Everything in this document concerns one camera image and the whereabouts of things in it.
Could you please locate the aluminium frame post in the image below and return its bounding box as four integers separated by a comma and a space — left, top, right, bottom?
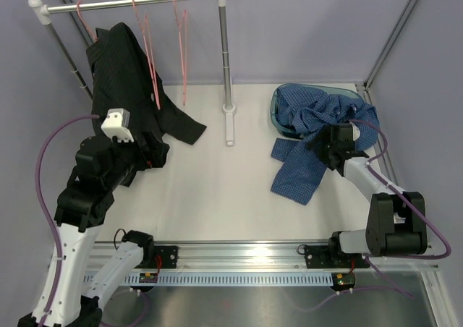
363, 0, 420, 90

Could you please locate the silver clothes rack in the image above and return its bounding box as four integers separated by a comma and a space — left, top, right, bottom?
28, 0, 237, 147

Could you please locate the black pinstriped shirt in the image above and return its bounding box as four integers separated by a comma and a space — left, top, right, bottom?
85, 22, 208, 187

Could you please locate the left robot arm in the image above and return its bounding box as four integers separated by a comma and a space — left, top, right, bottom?
18, 135, 156, 326

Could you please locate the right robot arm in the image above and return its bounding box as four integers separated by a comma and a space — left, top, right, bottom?
304, 120, 428, 269

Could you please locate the blue checked shirt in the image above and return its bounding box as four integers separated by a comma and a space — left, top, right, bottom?
271, 83, 380, 205

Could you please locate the aluminium mounting rail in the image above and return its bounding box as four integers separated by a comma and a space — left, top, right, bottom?
86, 240, 441, 274

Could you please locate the white slotted cable duct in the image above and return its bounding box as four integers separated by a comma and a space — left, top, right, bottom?
83, 271, 336, 287

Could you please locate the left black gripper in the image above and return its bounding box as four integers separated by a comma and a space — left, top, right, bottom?
105, 129, 169, 190

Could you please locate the pink hanger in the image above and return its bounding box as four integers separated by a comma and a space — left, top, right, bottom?
172, 0, 188, 106
76, 0, 98, 42
132, 0, 161, 110

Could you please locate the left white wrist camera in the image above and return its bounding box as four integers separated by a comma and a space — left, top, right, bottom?
101, 108, 135, 143

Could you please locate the teal plastic tub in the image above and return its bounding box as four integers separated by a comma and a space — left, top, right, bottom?
270, 83, 364, 140

